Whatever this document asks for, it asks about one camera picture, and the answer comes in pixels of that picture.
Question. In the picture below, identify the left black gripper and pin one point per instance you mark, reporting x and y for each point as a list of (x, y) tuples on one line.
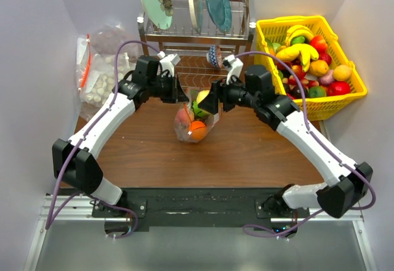
[(172, 98)]

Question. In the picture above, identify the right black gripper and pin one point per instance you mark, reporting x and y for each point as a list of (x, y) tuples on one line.
[(218, 93)]

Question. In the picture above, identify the yellow pear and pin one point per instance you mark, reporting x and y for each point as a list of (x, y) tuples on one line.
[(202, 95)]

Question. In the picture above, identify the pink yellow peach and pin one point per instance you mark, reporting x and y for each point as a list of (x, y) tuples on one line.
[(184, 117)]

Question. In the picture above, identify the clear orange-zipper zip bag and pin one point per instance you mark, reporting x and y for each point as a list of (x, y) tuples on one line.
[(183, 133)]

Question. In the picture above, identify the orange fruit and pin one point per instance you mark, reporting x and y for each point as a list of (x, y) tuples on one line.
[(198, 130)]

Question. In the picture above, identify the dark purple plum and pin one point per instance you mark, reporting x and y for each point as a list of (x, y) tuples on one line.
[(296, 92)]

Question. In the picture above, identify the yellow mango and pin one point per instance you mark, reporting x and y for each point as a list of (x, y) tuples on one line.
[(318, 68)]

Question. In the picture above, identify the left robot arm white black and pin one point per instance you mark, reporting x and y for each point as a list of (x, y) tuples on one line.
[(75, 159)]

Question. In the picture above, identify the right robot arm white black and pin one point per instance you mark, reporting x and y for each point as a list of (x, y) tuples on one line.
[(345, 181)]

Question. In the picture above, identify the zip bag with white pieces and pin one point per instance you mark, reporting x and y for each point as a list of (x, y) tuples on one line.
[(95, 77)]

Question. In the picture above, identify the metal dish rack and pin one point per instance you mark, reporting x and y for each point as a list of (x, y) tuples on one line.
[(180, 38)]

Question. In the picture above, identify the blue patterned bowl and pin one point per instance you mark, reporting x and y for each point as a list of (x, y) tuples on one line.
[(214, 56)]

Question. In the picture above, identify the cream white plate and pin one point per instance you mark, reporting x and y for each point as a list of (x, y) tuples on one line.
[(196, 14)]

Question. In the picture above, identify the teal blue plate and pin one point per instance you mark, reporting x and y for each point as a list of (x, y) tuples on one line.
[(220, 14)]

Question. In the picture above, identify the yellow banana bunch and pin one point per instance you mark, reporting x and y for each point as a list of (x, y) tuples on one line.
[(302, 51)]

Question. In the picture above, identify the mint green floral plate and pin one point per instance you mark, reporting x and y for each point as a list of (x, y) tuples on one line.
[(160, 12)]

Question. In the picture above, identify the green lime in basket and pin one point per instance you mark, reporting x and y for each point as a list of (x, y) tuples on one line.
[(317, 92)]

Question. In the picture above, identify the purple sweet potato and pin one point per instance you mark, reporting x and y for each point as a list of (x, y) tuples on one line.
[(327, 79)]

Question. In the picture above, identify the red small apple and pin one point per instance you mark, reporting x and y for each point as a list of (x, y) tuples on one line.
[(325, 57)]

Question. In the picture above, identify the red tomato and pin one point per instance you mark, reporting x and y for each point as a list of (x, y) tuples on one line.
[(319, 43)]

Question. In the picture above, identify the yellow lemon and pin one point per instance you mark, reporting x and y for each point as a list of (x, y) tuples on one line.
[(342, 73)]

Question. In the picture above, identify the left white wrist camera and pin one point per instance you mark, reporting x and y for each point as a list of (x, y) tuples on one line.
[(168, 63)]

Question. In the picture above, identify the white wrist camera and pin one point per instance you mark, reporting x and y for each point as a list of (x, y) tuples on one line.
[(168, 63), (234, 66)]

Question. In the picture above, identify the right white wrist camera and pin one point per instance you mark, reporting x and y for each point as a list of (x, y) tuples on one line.
[(234, 66)]

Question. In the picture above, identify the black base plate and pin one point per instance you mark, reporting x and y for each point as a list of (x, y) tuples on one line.
[(200, 207)]

